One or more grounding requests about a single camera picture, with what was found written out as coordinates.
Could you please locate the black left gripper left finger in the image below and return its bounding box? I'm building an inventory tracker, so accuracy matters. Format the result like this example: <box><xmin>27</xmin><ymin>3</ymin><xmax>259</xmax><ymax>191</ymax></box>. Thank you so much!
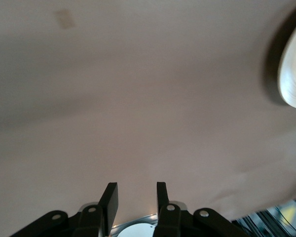
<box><xmin>12</xmin><ymin>182</ymin><xmax>119</xmax><ymax>237</ymax></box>

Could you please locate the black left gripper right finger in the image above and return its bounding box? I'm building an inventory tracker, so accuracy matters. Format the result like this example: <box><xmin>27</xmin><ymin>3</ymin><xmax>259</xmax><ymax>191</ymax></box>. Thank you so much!
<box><xmin>156</xmin><ymin>182</ymin><xmax>245</xmax><ymax>237</ymax></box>

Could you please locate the round wooden plate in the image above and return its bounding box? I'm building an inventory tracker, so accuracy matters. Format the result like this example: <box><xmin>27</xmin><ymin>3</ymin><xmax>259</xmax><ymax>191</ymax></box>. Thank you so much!
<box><xmin>277</xmin><ymin>16</ymin><xmax>296</xmax><ymax>110</ymax></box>

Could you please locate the black table cable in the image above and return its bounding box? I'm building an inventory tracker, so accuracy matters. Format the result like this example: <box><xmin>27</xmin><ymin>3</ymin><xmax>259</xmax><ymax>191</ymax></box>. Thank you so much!
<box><xmin>233</xmin><ymin>208</ymin><xmax>271</xmax><ymax>237</ymax></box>

